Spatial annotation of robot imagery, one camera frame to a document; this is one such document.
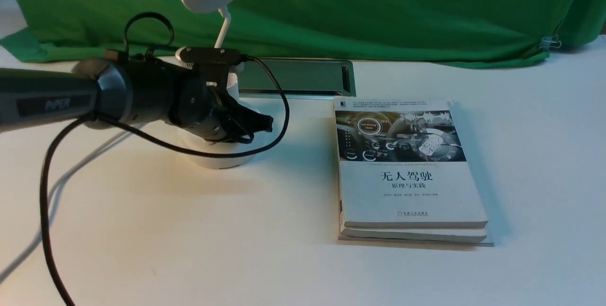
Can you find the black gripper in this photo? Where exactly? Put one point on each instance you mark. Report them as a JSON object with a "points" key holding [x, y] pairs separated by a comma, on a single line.
{"points": [[212, 113]]}

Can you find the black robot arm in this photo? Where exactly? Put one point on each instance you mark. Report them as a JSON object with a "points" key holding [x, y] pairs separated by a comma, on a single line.
{"points": [[130, 92]]}

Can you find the white book underneath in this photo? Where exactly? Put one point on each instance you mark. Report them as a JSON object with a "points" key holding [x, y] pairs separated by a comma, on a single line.
{"points": [[471, 237]]}

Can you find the white self-driving book top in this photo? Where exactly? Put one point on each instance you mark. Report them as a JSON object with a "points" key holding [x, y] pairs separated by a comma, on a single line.
{"points": [[402, 165]]}

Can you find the green backdrop cloth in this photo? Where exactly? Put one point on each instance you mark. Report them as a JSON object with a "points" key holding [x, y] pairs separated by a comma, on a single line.
{"points": [[461, 33]]}

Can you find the silver binder clip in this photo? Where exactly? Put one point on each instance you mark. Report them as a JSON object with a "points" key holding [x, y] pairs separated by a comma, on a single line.
{"points": [[548, 43]]}

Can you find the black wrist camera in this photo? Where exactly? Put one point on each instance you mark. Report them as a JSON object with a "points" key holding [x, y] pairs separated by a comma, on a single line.
{"points": [[210, 61]]}

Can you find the metal desk cable tray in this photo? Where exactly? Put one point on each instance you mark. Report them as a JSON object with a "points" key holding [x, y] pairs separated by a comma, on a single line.
{"points": [[300, 78]]}

